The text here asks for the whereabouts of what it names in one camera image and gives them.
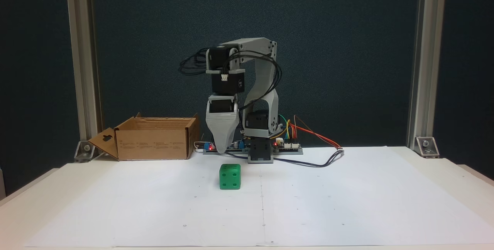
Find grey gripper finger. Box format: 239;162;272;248
206;113;239;154

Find green dice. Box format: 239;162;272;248
219;164;242;190

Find blue circuit board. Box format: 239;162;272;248
203;140;249;155

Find brown cardboard box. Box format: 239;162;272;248
88;113;200;162

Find black servo cable bundle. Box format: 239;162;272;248
231;51;283;110

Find coloured jumper wires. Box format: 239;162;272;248
279;115;298;143

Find orange and red wires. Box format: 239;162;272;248
293;115;342;150

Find metal corner bracket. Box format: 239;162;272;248
74;140;97;162
415;136;440;158

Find aluminium frame post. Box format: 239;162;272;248
406;0;448;150
65;0;104;142

